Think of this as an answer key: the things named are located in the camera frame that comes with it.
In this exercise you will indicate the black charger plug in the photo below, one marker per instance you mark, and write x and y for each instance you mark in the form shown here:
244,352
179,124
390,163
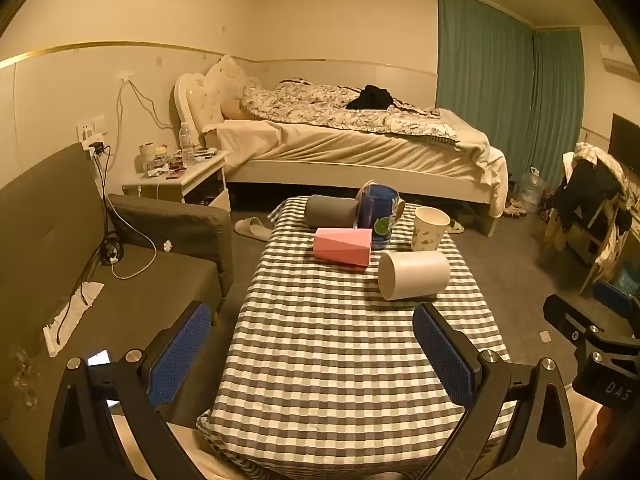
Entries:
97,149

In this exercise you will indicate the pair of shoes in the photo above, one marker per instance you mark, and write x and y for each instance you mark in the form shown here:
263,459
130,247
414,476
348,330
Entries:
515,208

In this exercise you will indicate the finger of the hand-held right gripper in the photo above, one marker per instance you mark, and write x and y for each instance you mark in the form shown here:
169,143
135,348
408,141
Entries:
612,297
562,312

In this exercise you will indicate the floral quilt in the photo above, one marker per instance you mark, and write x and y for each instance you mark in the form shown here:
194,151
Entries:
320,105

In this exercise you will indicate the black clothing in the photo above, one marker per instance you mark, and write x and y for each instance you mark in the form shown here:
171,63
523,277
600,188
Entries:
371,97

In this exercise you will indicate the beige slipper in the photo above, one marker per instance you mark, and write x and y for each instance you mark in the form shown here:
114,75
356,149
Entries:
454,226
252,226

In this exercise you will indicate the grey cup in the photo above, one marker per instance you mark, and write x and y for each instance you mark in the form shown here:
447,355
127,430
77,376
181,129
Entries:
330,211

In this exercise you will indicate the small white figure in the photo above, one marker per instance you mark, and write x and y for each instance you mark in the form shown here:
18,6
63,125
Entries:
166,246

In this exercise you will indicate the white pillow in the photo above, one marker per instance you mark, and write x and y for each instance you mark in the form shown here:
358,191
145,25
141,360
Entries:
227,82

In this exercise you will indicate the large water jug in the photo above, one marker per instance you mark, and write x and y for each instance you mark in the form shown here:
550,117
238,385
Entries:
532,187

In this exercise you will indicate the black television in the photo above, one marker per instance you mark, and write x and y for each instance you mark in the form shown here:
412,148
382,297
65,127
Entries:
626,140

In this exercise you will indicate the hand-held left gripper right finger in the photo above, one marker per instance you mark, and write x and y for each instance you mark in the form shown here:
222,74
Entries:
442,357

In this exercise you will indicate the green curtain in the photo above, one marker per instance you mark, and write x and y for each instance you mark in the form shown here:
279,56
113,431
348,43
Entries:
480,85

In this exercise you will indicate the checkered tablecloth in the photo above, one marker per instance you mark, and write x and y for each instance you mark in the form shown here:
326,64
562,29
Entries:
345,360

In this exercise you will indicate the person's right forearm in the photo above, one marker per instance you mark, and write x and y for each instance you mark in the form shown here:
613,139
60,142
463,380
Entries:
607,445

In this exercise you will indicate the wall socket panel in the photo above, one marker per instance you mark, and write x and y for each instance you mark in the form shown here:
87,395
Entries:
91,127

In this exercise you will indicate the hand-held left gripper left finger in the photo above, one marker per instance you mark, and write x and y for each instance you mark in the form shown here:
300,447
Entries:
181,357

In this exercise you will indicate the white nightstand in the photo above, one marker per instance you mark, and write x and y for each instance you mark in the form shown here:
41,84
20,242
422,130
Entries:
185,180

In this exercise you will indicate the wooden chair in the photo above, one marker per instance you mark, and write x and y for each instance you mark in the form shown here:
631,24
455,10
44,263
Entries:
597,260

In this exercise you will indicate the clear water bottle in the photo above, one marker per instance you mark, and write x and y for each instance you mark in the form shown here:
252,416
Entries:
187,145

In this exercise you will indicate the dark jacket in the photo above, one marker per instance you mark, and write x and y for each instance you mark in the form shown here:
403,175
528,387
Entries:
585,192

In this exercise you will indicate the patterned paper cup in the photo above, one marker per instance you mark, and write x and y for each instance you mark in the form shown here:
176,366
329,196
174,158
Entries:
429,230

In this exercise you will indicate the bed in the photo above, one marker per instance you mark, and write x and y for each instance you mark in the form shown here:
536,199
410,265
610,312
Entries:
350,155

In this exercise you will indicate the plaid shirt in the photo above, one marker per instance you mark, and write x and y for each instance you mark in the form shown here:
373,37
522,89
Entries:
597,155

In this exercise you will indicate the white tufted headboard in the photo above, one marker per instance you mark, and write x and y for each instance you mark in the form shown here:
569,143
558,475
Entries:
192,100

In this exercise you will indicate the grey sofa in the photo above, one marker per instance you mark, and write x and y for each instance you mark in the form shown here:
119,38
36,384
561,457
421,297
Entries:
45,240

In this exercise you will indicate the white paper sheet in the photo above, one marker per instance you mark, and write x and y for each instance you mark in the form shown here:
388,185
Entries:
75,310

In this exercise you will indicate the tape roll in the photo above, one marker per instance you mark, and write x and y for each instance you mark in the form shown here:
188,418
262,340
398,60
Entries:
147,152

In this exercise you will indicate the pink faceted cup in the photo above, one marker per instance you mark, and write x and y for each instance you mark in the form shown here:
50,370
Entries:
342,246

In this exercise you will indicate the smartphone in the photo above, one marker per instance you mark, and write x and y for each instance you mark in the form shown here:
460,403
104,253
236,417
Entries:
98,358

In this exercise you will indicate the blue printed cup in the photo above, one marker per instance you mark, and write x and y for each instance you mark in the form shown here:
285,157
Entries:
377,210

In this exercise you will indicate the pile of small items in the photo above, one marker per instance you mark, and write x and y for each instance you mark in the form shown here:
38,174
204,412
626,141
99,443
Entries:
187,160

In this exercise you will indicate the white air conditioner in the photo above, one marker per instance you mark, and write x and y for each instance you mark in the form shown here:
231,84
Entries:
620,60

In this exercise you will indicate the clear plastic wrap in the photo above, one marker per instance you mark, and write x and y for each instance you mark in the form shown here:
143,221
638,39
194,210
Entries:
25,375

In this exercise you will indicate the white cup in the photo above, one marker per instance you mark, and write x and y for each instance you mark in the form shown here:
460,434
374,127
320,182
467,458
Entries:
415,274

